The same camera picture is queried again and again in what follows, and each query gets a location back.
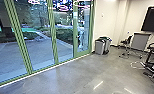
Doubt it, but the green framed glass door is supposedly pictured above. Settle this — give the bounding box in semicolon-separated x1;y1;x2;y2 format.
72;0;96;58

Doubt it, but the grey bin with green lid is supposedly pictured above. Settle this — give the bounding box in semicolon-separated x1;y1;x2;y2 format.
99;36;113;55

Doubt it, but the black swivel chair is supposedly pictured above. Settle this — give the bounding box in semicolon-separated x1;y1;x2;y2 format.
118;34;134;60

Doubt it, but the black wall television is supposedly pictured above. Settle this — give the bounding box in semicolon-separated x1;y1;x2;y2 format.
140;5;154;34

